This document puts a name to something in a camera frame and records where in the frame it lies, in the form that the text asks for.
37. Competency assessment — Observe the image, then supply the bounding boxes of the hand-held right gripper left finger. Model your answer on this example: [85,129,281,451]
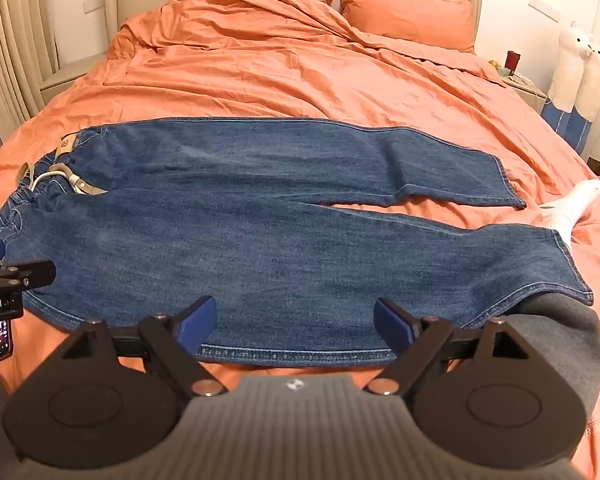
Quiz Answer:
[60,296,228,399]

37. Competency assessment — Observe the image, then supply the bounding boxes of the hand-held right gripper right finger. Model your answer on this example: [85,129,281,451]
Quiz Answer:
[366,298,536,401]

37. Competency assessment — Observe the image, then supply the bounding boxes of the blue denim pants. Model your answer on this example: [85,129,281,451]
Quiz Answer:
[0,116,595,367]

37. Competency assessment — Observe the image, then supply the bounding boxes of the person's grey trouser leg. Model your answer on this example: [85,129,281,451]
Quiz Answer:
[516,292,600,415]

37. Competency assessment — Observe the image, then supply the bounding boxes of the beige nightstand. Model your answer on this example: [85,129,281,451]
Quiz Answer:
[39,51,109,107]

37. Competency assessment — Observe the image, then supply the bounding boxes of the person's white sock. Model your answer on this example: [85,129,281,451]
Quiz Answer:
[539,178,600,244]

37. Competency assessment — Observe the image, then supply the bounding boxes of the orange duvet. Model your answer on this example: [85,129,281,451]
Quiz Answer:
[0,0,600,480]

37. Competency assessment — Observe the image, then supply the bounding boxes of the pale nightstand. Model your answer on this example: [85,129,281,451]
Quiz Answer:
[501,71,549,112]

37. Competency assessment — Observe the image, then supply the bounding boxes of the white alpaca plush toy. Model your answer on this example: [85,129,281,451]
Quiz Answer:
[562,42,600,152]
[540,21,597,133]

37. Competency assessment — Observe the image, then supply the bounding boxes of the white cable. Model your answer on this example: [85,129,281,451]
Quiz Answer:
[509,74,547,98]

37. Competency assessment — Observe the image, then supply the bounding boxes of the white wall outlet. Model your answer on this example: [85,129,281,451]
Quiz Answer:
[528,0,564,24]

